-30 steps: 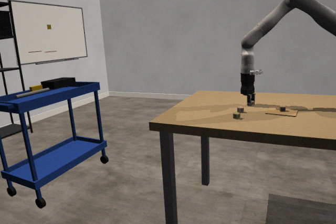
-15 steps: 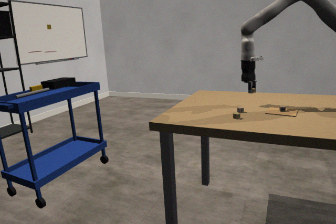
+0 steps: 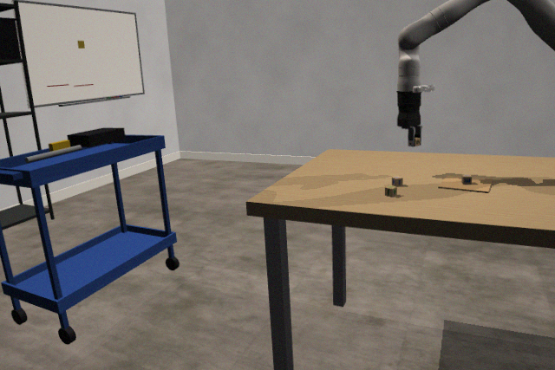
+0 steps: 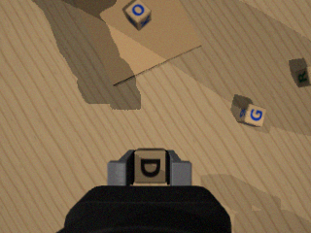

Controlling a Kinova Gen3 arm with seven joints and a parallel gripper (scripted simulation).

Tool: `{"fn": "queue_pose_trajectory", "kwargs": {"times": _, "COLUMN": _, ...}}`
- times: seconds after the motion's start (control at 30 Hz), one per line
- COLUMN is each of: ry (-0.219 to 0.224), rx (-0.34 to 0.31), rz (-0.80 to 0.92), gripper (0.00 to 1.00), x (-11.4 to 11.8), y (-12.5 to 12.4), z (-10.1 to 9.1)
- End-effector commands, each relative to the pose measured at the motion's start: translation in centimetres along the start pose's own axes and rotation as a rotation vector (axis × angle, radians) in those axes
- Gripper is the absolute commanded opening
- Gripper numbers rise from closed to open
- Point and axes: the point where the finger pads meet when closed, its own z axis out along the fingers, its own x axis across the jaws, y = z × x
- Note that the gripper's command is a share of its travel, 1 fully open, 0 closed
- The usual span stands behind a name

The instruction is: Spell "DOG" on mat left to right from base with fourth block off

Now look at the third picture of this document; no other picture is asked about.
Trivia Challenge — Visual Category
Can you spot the tan square mat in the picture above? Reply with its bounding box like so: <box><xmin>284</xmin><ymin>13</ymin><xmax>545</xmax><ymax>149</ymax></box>
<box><xmin>438</xmin><ymin>175</ymin><xmax>493</xmax><ymax>193</ymax></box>

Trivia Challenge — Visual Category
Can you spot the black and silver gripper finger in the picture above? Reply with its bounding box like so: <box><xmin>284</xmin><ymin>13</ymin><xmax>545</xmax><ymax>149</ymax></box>
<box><xmin>415</xmin><ymin>126</ymin><xmax>422</xmax><ymax>145</ymax></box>
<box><xmin>402</xmin><ymin>127</ymin><xmax>415</xmax><ymax>146</ymax></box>

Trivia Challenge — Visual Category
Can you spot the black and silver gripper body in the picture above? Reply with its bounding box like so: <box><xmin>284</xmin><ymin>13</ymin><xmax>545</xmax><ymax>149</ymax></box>
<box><xmin>397</xmin><ymin>75</ymin><xmax>434</xmax><ymax>127</ymax></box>

